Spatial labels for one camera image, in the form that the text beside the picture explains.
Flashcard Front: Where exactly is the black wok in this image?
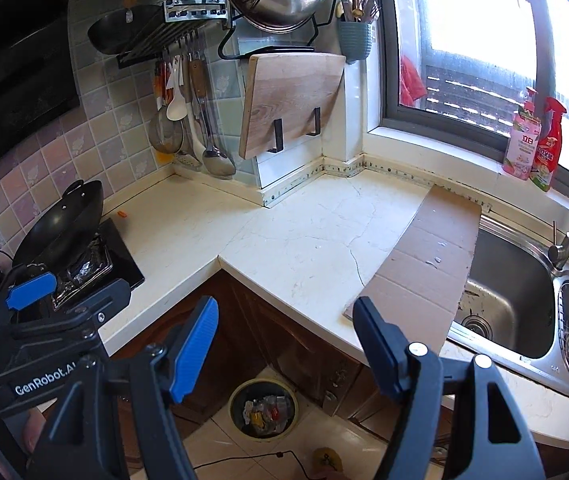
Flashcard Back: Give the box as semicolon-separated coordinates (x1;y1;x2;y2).
12;179;105;271

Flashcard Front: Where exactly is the metal wall shelf with hooks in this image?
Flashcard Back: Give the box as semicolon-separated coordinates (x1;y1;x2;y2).
117;0;230;70

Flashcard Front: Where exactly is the red cloth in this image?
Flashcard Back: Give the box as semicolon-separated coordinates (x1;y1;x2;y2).
398;55;428;109

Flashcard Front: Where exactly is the steel mesh strainer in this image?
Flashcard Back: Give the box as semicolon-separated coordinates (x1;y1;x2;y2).
148;60;186;156

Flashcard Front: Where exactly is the steel ladle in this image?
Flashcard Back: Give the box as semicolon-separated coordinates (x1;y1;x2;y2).
189;52;238;180

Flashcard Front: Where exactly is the flat cardboard sheet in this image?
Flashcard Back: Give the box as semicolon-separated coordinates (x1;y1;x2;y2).
341;185;482;346

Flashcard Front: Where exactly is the foil burner liner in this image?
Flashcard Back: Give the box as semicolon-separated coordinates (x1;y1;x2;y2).
53;242;114;307

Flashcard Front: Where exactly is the white dotted sealing strip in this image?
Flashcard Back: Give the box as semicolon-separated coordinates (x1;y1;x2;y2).
263;154;495;211

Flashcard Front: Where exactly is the black range hood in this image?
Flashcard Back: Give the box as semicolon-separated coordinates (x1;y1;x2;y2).
0;0;82;151

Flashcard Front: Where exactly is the wooden cabinet door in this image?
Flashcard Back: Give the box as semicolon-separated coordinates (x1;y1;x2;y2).
114;270;265;426
222;270;380;421

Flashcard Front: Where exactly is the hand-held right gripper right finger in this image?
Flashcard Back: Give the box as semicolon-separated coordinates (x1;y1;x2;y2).
353;296;547;480

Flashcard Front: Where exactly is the orange kitchen utensil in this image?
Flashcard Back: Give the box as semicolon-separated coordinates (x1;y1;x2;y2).
153;60;174;110

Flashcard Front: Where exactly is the grey-blue utensil holder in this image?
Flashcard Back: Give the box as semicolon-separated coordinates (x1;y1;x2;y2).
338;20;375;66

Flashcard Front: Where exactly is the wooden cutting board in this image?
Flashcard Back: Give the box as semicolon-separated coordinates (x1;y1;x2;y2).
238;51;347;161

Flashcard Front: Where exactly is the black wire rack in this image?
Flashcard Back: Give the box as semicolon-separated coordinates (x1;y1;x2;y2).
218;0;340;154

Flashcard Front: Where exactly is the red spray bottle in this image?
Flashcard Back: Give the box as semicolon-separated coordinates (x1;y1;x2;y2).
531;97;568;192

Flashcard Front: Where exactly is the stainless steel sink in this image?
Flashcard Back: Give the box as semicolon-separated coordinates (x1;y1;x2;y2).
447;215;569;396

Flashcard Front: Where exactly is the yellow-rimmed dark waste bin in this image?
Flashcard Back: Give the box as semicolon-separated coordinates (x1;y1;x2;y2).
228;379;299;440

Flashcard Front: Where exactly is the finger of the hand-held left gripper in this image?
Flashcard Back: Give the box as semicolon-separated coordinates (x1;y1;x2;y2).
5;265;58;311
10;277;132;348

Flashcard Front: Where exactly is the bundle of chopsticks and spoons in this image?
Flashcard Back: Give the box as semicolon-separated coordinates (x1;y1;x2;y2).
339;0;382;25

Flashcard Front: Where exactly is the thin black cable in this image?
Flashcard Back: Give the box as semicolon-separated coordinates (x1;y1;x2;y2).
192;451;316;480

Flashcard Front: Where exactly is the clear plastic bag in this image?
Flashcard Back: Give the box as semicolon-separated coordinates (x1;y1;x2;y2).
252;394;292;413

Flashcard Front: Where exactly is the yellow printed slipper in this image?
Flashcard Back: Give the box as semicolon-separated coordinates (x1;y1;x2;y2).
314;447;343;474

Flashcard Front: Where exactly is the person's left hand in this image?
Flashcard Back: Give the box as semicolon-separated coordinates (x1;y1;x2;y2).
22;402;53;456

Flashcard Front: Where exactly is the dark framed window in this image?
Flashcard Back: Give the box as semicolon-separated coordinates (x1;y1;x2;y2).
377;0;569;196

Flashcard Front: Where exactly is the small black frying pan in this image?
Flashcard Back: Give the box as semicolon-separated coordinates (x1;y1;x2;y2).
87;0;165;56

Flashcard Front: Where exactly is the steel slotted spatula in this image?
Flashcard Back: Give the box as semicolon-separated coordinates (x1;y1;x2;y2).
177;55;204;171

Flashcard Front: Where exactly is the red and white refill pouch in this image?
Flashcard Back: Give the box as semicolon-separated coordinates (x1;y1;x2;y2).
501;87;540;181

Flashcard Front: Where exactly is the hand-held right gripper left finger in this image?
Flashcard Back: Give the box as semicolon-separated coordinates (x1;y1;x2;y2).
39;296;220;480

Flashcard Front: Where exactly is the white plastic spoon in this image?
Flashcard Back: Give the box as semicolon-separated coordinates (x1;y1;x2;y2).
166;56;188;122

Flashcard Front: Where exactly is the black gas stove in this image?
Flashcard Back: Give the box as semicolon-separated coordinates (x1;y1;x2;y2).
9;217;146;321

